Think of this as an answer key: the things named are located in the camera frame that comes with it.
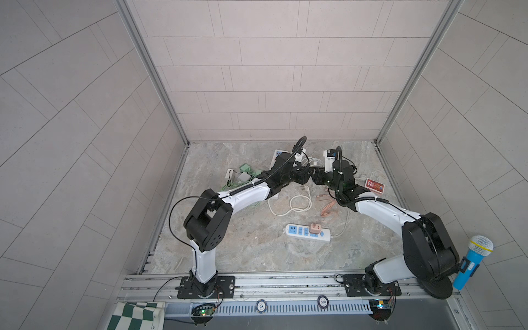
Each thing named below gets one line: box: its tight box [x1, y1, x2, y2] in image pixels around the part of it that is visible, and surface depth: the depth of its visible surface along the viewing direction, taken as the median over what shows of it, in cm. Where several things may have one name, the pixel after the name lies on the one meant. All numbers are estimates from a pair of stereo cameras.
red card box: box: [364, 178, 385, 195], surface depth 98 cm
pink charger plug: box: [309, 222, 322, 235], surface depth 80 cm
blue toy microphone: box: [452, 235, 494, 291], surface depth 59 cm
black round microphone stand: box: [417, 275, 454, 300], surface depth 71 cm
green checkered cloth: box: [106, 301, 166, 330], surface depth 65 cm
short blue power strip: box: [281, 223, 332, 243], surface depth 83 cm
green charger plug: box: [239, 163, 253, 173], surface depth 104 cm
